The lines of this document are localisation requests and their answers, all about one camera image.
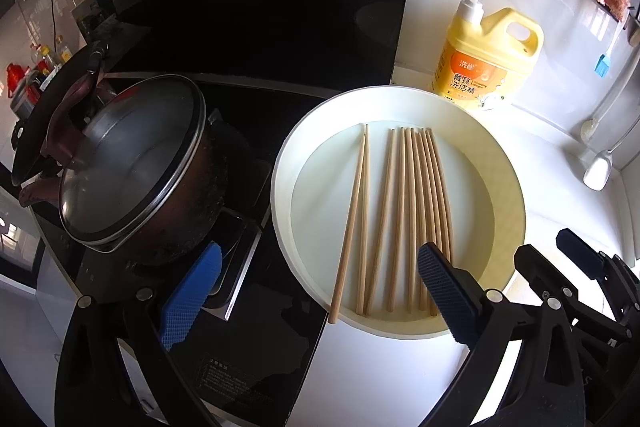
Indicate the red packet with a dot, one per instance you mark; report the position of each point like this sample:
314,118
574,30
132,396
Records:
16,79

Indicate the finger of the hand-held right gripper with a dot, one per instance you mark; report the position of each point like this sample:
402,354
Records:
580,247
537,269

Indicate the white round basin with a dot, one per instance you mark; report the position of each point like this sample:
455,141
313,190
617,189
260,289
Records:
320,187

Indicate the dark cooking pot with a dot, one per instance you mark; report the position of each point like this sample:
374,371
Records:
190,207

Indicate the bundle of wooden chopsticks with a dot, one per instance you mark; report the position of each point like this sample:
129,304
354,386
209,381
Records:
411,207

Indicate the condiment bottle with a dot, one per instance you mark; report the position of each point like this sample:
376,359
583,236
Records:
62,51
46,58

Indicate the steel wok spatula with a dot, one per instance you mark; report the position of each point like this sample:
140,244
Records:
597,172

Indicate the single wooden chopstick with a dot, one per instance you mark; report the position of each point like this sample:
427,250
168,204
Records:
347,237
363,227

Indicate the black cooktop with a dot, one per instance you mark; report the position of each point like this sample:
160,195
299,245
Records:
260,357

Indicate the black pan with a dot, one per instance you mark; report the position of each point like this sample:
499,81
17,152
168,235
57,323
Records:
50,107

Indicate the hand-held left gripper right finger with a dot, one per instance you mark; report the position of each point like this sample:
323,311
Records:
445,287

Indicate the blue silicone basting brush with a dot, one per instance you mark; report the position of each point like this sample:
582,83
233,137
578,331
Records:
601,67

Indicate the glass pot lid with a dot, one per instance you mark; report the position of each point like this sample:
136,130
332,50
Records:
130,157

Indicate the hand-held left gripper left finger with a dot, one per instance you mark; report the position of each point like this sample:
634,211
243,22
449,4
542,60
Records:
192,292

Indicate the yellow dish soap pump bottle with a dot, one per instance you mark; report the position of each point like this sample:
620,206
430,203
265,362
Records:
480,62

